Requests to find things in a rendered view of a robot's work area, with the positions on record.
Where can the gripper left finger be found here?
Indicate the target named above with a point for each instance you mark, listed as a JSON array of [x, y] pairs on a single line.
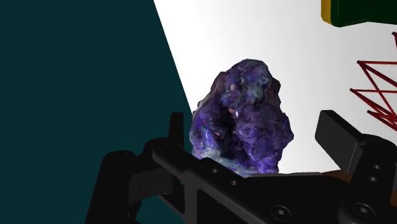
[[173, 167]]

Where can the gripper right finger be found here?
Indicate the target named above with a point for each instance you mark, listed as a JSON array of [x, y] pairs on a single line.
[[356, 155]]

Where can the purple rough rock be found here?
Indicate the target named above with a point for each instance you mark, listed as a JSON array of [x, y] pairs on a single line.
[[242, 121]]

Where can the dark green yellow-edged box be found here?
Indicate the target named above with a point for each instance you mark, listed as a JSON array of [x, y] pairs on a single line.
[[359, 11]]

